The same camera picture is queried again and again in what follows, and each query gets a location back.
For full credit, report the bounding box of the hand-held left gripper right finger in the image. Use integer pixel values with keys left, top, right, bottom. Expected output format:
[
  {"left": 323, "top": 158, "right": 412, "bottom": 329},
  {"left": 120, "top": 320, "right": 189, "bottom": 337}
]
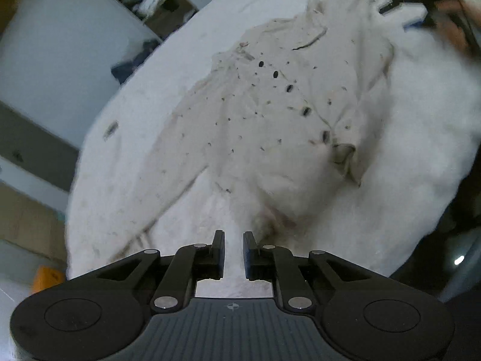
[{"left": 243, "top": 231, "right": 389, "bottom": 313}]

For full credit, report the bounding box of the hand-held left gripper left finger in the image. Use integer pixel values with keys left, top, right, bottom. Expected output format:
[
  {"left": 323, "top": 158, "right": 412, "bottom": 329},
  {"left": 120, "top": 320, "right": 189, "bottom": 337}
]
[{"left": 71, "top": 230, "right": 225, "bottom": 313}]

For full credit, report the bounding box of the beige dotted pajama shirt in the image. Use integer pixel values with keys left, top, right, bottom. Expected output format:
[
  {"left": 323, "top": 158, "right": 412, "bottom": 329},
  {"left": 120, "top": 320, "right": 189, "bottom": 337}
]
[{"left": 69, "top": 0, "right": 399, "bottom": 267}]

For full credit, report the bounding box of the person's right hand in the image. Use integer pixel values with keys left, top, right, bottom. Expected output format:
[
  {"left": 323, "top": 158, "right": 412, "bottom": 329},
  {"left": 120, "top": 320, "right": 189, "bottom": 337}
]
[{"left": 434, "top": 0, "right": 479, "bottom": 59}]

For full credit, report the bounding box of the white fluffy bed blanket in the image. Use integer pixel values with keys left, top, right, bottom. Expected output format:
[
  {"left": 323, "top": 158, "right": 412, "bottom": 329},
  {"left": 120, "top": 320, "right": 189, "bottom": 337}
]
[{"left": 66, "top": 0, "right": 481, "bottom": 298}]

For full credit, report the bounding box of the orange box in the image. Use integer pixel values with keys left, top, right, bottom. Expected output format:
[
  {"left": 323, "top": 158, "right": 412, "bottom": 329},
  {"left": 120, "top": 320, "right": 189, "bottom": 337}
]
[{"left": 31, "top": 265, "right": 65, "bottom": 294}]

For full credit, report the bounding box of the dark blue cloth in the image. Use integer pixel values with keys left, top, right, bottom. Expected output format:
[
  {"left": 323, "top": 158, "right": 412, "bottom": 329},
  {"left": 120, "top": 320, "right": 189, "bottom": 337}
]
[{"left": 111, "top": 39, "right": 160, "bottom": 83}]

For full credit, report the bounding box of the olive grey door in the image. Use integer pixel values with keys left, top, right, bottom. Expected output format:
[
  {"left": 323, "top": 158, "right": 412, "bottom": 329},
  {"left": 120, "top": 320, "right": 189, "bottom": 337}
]
[{"left": 0, "top": 100, "right": 81, "bottom": 192}]

